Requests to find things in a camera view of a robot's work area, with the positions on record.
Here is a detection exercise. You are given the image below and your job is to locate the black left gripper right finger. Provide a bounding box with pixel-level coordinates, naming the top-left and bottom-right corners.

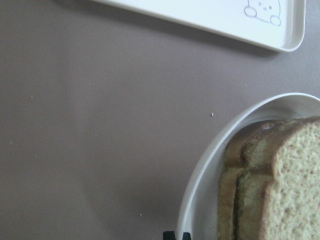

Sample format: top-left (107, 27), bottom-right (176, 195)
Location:
top-left (182, 232), bottom-right (191, 240)

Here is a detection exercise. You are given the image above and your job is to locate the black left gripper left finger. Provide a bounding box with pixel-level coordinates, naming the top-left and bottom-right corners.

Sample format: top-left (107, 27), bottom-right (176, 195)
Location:
top-left (162, 231), bottom-right (175, 240)

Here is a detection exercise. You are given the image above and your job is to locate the bread slice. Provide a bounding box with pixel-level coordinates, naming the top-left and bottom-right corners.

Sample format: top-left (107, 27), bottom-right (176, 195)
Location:
top-left (235, 117), bottom-right (320, 240)

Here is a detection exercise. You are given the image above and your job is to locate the cream rabbit tray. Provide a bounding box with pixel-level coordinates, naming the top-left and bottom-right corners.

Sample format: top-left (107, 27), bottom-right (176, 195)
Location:
top-left (101, 0), bottom-right (306, 52)

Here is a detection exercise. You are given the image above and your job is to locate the white round plate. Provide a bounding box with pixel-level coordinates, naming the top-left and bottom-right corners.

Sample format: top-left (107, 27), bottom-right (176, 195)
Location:
top-left (175, 92), bottom-right (320, 240)

